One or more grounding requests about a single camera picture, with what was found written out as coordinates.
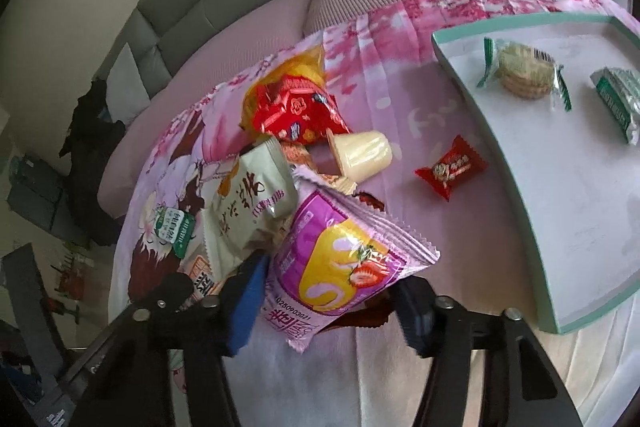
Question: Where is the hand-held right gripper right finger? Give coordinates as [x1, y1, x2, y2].
[395, 278, 586, 427]

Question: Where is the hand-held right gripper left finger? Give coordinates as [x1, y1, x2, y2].
[65, 252, 271, 427]

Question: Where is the orange white snack packet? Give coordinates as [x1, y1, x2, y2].
[180, 252, 226, 303]

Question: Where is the purple strawberry snack packet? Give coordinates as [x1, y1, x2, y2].
[257, 164, 442, 353]

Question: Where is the small green white packet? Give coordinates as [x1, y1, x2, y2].
[152, 205, 197, 258]

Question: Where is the beige snack packet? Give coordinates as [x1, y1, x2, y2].
[202, 138, 301, 288]

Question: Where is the small red candy packet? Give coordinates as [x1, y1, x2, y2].
[414, 135, 488, 202]

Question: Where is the yellow pudding cup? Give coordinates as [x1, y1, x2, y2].
[325, 130, 393, 182]

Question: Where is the white box with teal rim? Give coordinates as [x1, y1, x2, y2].
[431, 12, 640, 335]

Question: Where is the red snack bag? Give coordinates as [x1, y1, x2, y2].
[250, 74, 353, 145]

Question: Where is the black cloth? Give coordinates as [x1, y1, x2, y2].
[59, 79, 128, 248]

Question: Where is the pink printed blanket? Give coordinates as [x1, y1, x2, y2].
[107, 0, 640, 427]

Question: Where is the yellow snack bag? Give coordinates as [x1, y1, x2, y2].
[239, 47, 326, 132]

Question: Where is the white cushion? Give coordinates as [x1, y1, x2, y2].
[107, 42, 151, 128]

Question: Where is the clear green cookie packet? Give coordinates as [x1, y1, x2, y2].
[476, 37, 573, 112]

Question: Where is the green biscuit packet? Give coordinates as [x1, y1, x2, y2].
[590, 67, 640, 145]

